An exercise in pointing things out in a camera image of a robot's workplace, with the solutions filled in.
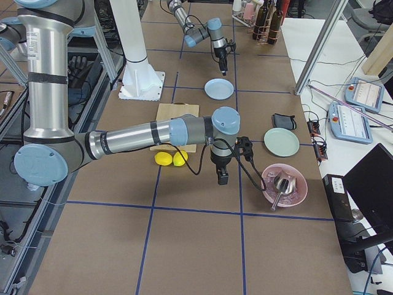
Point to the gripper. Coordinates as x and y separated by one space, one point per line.
220 161
220 53

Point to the light blue plate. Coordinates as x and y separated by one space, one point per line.
219 89

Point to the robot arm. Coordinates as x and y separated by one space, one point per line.
51 150
211 30

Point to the green plate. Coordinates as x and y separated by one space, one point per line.
281 142

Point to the lower yellow lemon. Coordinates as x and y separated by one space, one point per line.
180 158

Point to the yellow lemon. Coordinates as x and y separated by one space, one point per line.
163 158
180 158

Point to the front green wine bottle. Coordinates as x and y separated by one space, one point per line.
260 20

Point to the green wine bottle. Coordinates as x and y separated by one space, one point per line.
260 20
275 23

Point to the pink bowl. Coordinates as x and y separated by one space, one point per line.
291 200

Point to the pink cup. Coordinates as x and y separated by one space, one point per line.
248 12

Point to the upper yellow lemon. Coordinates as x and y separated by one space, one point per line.
163 158

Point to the metal scoop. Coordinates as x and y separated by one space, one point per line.
285 184

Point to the white cup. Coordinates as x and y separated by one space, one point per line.
237 5

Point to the rear green wine bottle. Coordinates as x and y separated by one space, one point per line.
275 23

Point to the wooden cutting board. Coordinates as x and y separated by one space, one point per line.
174 113

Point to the dark folded cloth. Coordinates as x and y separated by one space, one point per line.
284 121

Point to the white central pillar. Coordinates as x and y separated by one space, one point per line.
140 81

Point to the black power strip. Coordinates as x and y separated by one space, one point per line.
319 144

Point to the black desktop computer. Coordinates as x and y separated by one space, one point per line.
337 197

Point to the near teach pendant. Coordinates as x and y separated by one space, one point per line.
347 124

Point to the teach pendant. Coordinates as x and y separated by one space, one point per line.
368 95
347 124

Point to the far teach pendant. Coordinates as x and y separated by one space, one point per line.
368 95

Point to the black computer monitor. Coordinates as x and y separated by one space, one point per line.
369 184

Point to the metal rod with stand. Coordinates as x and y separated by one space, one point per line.
378 122

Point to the copper wire bottle rack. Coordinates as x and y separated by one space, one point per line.
266 34

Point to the white wire cup rack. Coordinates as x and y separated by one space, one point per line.
238 16

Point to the aluminium frame post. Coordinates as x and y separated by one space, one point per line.
324 35

